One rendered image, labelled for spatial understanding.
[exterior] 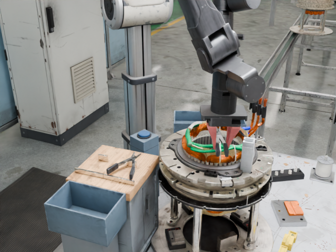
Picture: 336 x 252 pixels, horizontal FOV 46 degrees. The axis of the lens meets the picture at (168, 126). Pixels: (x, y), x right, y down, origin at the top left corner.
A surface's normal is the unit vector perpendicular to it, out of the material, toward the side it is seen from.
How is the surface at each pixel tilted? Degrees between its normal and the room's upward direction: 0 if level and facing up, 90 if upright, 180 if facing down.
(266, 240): 0
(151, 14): 108
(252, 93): 89
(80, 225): 90
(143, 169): 0
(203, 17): 74
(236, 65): 23
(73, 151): 0
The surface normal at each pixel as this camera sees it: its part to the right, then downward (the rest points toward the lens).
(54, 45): 0.92, 0.18
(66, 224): -0.36, 0.42
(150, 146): 0.72, 0.31
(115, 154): 0.00, -0.89
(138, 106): 0.49, 0.39
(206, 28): 0.37, 0.16
